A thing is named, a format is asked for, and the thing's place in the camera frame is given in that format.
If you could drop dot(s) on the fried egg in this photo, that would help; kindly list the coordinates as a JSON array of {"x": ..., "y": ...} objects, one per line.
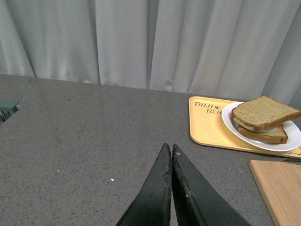
[{"x": 260, "y": 128}]

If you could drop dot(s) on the bread slice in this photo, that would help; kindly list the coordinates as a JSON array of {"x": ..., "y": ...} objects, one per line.
[
  {"x": 275, "y": 136},
  {"x": 265, "y": 110}
]

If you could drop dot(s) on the white round plate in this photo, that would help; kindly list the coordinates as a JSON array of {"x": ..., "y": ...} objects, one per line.
[{"x": 292, "y": 131}]

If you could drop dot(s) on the green plastic basket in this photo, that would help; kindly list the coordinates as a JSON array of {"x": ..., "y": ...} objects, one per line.
[{"x": 7, "y": 109}]

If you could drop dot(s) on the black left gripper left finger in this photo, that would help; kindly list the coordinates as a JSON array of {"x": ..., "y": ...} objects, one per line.
[{"x": 152, "y": 205}]

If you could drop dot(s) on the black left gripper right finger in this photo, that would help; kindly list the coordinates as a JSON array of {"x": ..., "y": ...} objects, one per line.
[{"x": 196, "y": 202}]

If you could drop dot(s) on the grey curtain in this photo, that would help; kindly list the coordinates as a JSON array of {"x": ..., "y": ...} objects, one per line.
[{"x": 221, "y": 48}]

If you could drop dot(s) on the yellow bear tray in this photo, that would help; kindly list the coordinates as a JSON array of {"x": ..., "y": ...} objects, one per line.
[{"x": 207, "y": 128}]

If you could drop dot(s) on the bamboo cutting board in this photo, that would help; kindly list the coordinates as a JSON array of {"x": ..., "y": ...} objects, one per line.
[{"x": 279, "y": 183}]

